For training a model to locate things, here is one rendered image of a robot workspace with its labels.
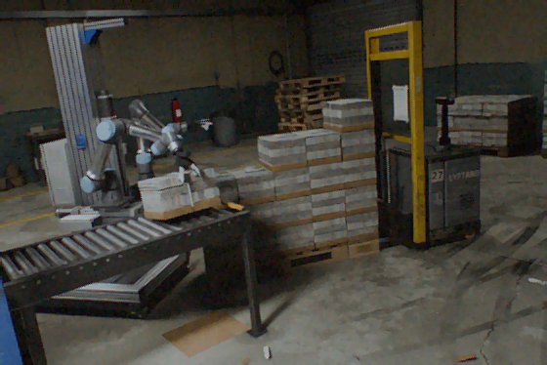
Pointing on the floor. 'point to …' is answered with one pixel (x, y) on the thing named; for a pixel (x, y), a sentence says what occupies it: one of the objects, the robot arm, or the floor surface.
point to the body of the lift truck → (441, 188)
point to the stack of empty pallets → (306, 94)
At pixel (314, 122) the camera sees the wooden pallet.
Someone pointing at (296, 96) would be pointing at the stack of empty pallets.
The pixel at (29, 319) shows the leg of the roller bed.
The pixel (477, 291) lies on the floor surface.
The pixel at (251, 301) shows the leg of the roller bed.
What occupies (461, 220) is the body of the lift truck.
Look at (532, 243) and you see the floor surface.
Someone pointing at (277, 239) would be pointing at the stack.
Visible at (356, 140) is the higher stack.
